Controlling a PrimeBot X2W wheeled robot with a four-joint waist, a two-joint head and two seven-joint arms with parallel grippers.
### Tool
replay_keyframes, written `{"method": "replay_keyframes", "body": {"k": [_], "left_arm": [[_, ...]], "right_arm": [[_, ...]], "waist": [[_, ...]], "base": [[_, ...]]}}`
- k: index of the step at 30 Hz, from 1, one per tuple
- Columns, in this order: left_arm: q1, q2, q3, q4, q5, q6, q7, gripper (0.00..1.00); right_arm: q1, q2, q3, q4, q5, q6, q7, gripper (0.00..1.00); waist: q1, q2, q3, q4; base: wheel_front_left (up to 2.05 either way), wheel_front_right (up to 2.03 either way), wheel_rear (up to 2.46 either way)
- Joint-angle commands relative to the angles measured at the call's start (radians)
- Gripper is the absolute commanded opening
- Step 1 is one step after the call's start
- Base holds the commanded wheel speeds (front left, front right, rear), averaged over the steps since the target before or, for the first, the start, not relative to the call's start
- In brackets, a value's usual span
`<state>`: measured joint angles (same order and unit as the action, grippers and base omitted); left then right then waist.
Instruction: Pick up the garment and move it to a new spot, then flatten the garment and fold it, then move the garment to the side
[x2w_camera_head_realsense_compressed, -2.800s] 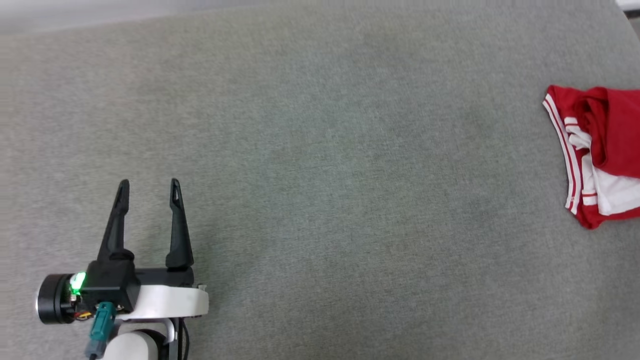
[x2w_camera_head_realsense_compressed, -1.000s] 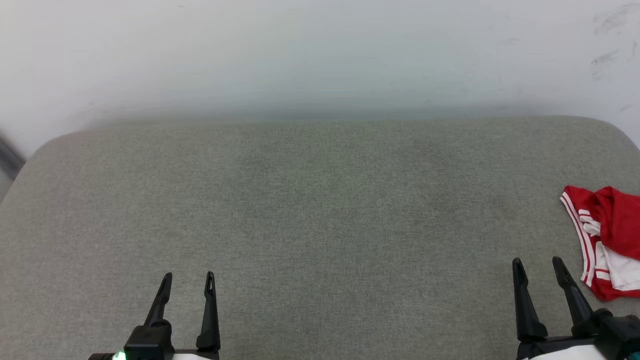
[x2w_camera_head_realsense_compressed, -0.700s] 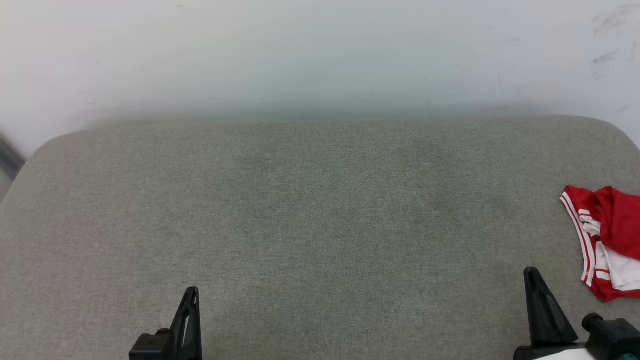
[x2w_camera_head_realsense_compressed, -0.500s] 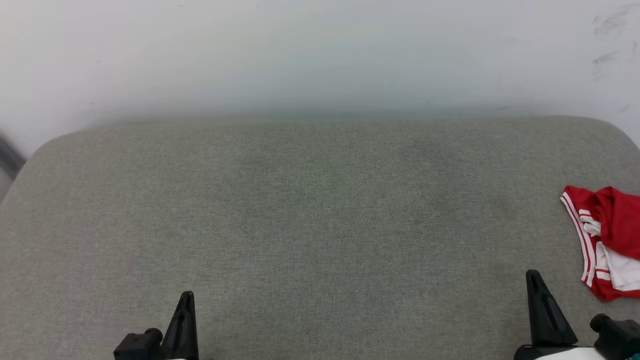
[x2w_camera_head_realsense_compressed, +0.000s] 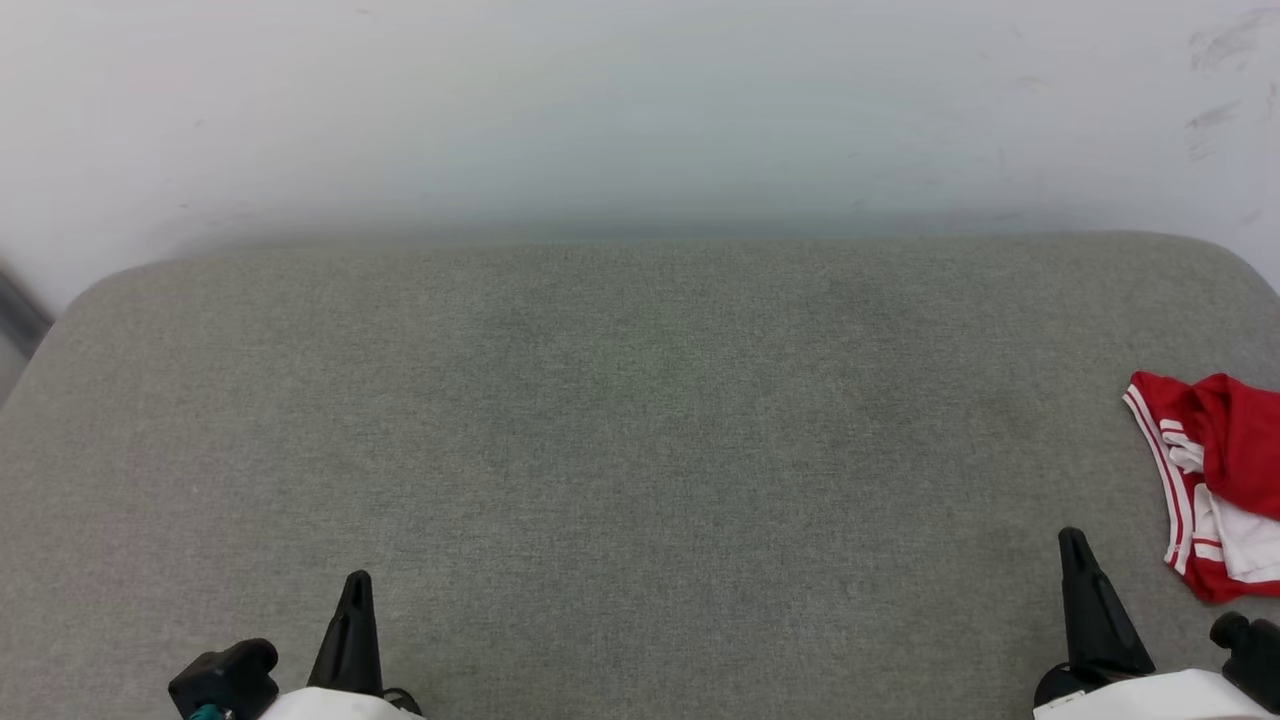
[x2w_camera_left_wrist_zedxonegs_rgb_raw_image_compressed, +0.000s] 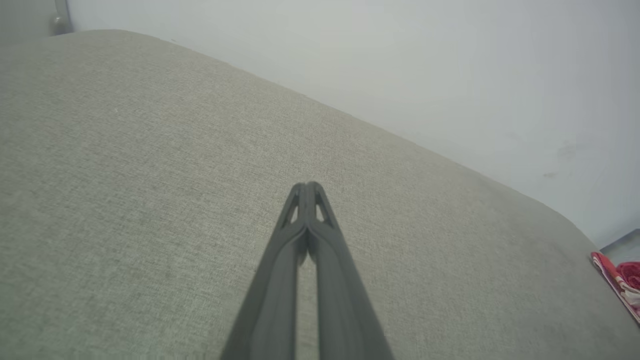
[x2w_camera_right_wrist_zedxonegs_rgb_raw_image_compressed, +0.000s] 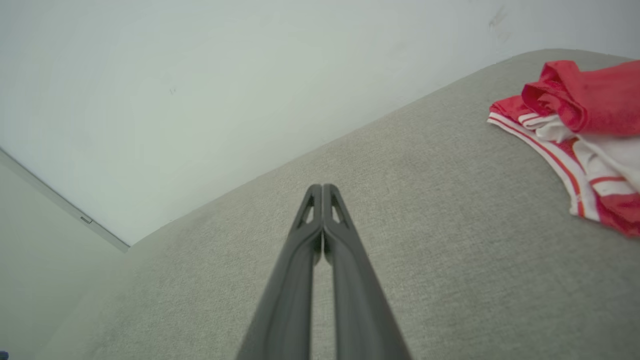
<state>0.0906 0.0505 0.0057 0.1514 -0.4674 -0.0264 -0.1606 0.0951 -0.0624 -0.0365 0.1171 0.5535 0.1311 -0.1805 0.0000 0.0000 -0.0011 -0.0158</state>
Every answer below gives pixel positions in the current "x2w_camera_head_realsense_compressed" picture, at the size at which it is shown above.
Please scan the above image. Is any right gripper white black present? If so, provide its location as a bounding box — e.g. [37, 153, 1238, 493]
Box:
[1032, 527, 1280, 720]

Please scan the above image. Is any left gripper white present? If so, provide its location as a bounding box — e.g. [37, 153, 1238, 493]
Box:
[167, 570, 425, 720]

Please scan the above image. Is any red and white garment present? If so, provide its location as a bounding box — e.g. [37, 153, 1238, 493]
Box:
[1121, 371, 1280, 605]

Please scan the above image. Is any grey fabric sofa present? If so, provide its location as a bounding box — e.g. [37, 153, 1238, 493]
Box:
[0, 232, 1280, 720]

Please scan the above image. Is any dark grey skirting strip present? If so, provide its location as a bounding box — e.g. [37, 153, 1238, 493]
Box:
[0, 266, 55, 361]

